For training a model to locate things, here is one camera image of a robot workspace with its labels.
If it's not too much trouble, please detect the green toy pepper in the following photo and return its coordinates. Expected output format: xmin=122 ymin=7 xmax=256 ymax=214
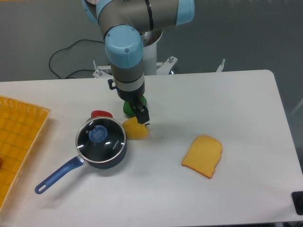
xmin=123 ymin=96 xmax=147 ymax=117

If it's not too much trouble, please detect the black device at table edge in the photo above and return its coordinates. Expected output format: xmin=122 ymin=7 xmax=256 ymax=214
xmin=291 ymin=191 xmax=303 ymax=215

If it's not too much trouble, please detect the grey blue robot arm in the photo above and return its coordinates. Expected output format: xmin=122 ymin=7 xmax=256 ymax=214
xmin=82 ymin=0 xmax=195 ymax=124

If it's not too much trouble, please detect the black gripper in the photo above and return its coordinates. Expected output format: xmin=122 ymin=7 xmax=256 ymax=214
xmin=107 ymin=79 xmax=150 ymax=124

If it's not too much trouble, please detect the yellow toy pepper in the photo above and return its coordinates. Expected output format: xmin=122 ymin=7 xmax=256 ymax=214
xmin=122 ymin=117 xmax=149 ymax=140

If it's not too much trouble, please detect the white metal bracket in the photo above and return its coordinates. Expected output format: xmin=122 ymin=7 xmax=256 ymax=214
xmin=216 ymin=59 xmax=225 ymax=72

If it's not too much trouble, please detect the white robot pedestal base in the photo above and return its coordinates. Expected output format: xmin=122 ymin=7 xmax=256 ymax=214
xmin=92 ymin=29 xmax=178 ymax=78

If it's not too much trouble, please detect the toy toast slice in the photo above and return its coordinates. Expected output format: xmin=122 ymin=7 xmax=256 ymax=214
xmin=181 ymin=135 xmax=223 ymax=179

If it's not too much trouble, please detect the yellow plastic basket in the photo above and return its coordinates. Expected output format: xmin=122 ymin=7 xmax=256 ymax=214
xmin=0 ymin=96 xmax=51 ymax=207

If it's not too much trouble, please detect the glass lid blue knob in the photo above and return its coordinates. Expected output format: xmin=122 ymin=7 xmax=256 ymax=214
xmin=75 ymin=117 xmax=126 ymax=164

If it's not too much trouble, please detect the black floor cable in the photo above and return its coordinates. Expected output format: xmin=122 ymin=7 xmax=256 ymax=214
xmin=49 ymin=39 xmax=112 ymax=79

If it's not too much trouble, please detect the dark blue saucepan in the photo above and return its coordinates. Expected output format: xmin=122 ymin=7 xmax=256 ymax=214
xmin=35 ymin=116 xmax=127 ymax=194

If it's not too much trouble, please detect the red toy pepper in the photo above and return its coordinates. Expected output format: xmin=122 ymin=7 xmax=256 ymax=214
xmin=90 ymin=110 xmax=113 ymax=118

